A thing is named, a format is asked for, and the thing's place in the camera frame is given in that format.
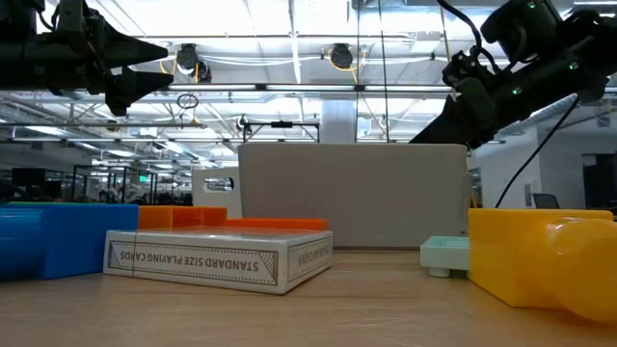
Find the long ceiling light rail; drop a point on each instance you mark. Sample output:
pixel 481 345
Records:
pixel 308 88

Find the black overhead rig frame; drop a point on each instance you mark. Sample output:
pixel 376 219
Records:
pixel 282 124

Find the grey office chair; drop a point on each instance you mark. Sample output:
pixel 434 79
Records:
pixel 547 201

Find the red-orange brick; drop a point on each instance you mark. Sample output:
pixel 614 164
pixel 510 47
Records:
pixel 279 224

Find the yellow toy block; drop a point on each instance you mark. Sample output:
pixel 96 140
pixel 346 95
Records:
pixel 520 260

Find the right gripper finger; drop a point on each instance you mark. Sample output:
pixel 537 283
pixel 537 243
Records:
pixel 450 125

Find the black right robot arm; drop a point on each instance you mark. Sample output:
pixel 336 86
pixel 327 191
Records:
pixel 554 67

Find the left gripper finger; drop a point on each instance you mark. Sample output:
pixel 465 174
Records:
pixel 130 84
pixel 125 50

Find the grey plastic bin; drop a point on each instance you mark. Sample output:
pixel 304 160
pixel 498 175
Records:
pixel 352 193

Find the white column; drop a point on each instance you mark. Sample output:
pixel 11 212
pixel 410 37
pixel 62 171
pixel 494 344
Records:
pixel 337 123

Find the pale teal brick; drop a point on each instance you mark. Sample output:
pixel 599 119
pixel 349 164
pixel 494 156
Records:
pixel 446 253

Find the large blue toy block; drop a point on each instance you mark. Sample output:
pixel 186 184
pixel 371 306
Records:
pixel 72 241

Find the white plastic bin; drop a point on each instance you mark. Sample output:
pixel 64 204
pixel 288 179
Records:
pixel 212 202

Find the white playing card box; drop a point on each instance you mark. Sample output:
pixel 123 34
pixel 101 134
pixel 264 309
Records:
pixel 202 260

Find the orange toy block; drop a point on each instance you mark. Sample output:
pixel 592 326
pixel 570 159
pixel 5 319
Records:
pixel 178 218

